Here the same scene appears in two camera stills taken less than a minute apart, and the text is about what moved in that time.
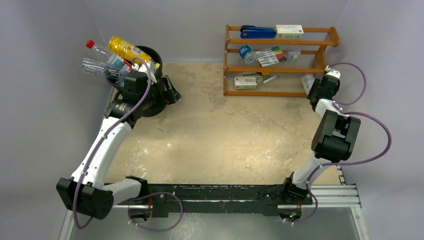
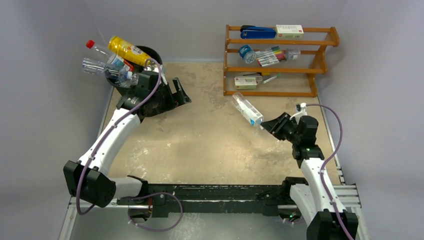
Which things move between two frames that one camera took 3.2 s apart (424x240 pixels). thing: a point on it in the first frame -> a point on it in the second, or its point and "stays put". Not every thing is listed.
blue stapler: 251,32 stays put
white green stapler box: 245,83 stays put
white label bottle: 307,80 -> 246,110
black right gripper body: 315,88 -> 279,125
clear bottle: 94,66 stays put
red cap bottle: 91,44 stays put
